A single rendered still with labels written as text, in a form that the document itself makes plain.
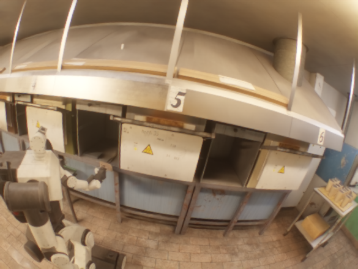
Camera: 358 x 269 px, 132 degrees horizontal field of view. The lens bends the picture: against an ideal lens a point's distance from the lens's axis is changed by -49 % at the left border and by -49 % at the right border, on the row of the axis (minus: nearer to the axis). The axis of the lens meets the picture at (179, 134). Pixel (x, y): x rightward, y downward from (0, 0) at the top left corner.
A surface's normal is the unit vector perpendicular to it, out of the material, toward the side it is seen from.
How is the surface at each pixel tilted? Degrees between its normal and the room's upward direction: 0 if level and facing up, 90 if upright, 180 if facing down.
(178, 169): 90
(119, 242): 0
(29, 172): 36
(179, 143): 90
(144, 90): 80
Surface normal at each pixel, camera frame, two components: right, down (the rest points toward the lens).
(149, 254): 0.18, -0.94
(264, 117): 0.01, 0.13
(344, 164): -0.98, -0.18
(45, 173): 0.58, -0.56
